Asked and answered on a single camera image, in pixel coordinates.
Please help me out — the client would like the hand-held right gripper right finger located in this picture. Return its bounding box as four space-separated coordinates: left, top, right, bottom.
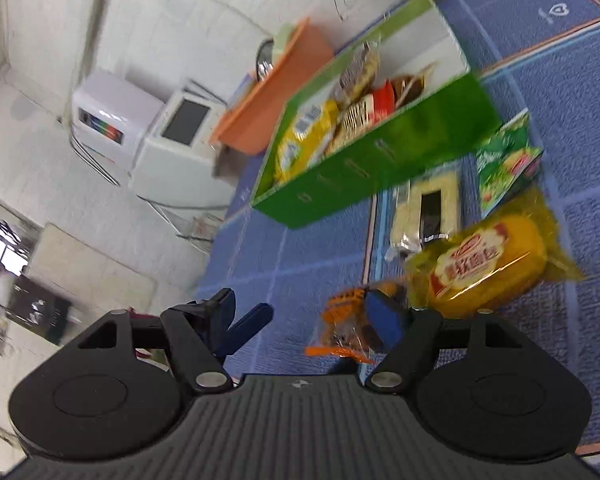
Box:
364 289 526 394

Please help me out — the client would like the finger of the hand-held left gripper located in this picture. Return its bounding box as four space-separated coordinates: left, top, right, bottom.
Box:
186 287 237 358

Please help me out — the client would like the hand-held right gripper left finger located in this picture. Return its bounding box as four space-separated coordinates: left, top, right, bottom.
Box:
77 302 274 394

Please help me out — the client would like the orange snack packet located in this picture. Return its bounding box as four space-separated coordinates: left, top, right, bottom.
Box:
305 281 413 365

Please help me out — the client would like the green cardboard box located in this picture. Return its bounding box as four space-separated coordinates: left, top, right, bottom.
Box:
250 0 503 231

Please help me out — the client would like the yellow snack bag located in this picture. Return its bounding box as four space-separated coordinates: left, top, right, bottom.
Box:
274 99 342 183

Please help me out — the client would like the red cracker packet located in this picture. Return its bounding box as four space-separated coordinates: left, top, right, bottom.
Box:
330 82 397 153

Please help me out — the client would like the clear dark nut packet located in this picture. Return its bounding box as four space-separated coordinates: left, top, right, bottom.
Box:
392 62 438 108

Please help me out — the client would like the clear peanut packet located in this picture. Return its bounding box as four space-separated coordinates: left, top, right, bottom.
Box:
337 42 382 108

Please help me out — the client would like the pale yellow snack packet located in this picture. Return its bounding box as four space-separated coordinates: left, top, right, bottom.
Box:
387 171 462 261

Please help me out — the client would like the yellow bread packet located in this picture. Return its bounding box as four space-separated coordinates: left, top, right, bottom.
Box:
405 187 587 320

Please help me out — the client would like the white board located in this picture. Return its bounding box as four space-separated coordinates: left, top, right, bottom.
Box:
27 224 158 311

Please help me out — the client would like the white machine with screen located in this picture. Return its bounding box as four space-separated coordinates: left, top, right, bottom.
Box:
128 87 233 207

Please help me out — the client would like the dark box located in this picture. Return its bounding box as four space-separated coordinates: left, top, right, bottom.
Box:
6 275 73 347

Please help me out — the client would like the green snack packet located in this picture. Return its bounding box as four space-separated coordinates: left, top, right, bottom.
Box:
476 109 545 218

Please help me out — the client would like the orange plastic basin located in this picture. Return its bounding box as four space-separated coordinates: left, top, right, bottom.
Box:
210 16 337 156

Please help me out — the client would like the white water purifier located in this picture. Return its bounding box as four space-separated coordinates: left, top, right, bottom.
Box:
71 70 165 165

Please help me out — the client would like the metal kitchenware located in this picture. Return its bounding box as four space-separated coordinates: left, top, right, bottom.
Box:
255 39 277 83

